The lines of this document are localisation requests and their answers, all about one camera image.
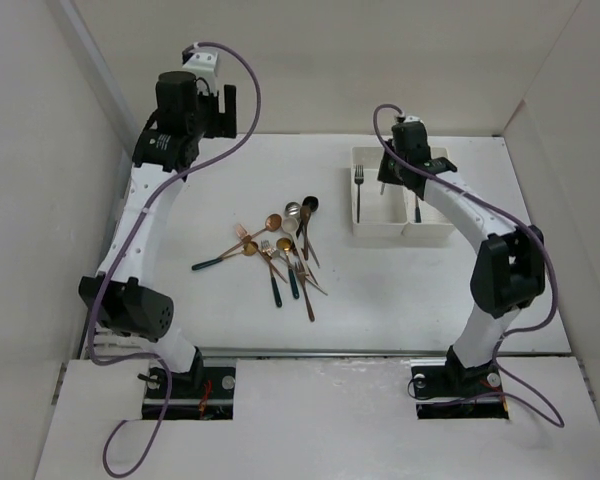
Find left white container bin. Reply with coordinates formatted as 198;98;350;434
350;146;407;239

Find right white container bin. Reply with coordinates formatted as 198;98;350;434
402;189;456;240

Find green handle utensil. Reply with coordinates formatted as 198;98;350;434
270;275;283;308

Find rose gold fork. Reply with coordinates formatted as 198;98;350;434
234;224;288;283

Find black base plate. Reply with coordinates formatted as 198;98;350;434
408;364;509;420
137;366;236;421

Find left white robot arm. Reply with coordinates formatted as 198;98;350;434
79;70;236;397

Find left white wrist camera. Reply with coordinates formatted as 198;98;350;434
181;44;219;79

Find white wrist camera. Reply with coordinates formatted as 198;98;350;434
181;44;219;79
395;113;422;123

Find gold spoon green handle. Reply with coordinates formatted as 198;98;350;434
191;241;258;271
414;195;422;224

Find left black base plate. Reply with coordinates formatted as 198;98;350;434
137;366;236;421

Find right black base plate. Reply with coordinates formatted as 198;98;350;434
408;364;509;420

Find black spoon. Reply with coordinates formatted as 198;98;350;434
296;196;319;235

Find white spoon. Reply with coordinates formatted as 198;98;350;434
281;217;299;246

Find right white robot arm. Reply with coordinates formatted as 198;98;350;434
378;115;545;400

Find copper spoon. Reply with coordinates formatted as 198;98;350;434
220;213;282;257

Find black fork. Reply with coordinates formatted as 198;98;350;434
354;164;364;223

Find gold spoon dark handle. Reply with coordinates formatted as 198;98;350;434
276;237;307;284

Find long copper handle utensil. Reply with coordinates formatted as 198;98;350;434
289;253;315;322

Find white container bin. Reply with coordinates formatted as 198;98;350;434
350;146;407;239
402;189;456;240

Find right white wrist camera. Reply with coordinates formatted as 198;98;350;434
395;113;422;123

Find silver spoon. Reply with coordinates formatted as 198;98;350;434
284;202;301;218

